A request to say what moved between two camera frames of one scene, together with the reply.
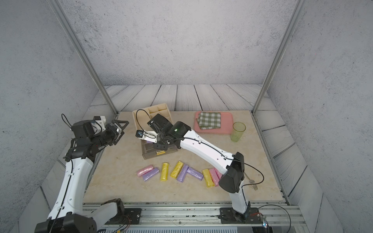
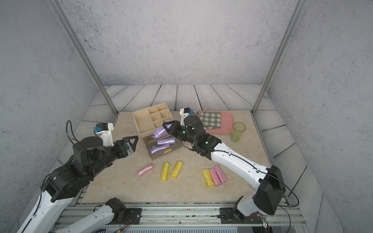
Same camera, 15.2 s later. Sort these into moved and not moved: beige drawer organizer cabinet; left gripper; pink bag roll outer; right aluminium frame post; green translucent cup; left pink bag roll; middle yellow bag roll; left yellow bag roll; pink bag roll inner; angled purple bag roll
Moved: left gripper; angled purple bag roll
Not moved: left yellow bag roll; green translucent cup; beige drawer organizer cabinet; pink bag roll inner; right aluminium frame post; left pink bag roll; pink bag roll outer; middle yellow bag roll
